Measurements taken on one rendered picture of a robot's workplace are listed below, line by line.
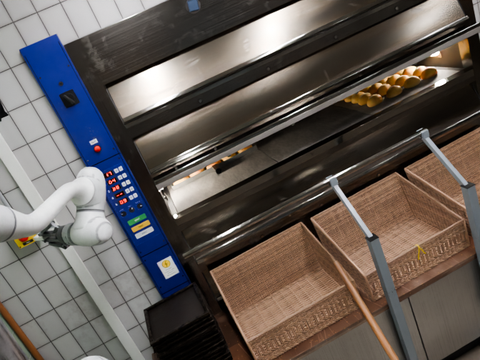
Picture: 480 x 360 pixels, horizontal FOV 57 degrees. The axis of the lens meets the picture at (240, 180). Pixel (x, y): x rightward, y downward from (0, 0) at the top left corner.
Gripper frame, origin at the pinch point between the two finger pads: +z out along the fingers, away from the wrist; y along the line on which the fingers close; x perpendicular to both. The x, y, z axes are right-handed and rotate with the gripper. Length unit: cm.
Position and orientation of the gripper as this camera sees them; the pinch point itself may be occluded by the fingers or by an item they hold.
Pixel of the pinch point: (41, 236)
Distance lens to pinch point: 202.7
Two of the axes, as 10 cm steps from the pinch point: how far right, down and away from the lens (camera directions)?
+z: -8.2, 1.2, 5.6
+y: 3.8, 8.5, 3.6
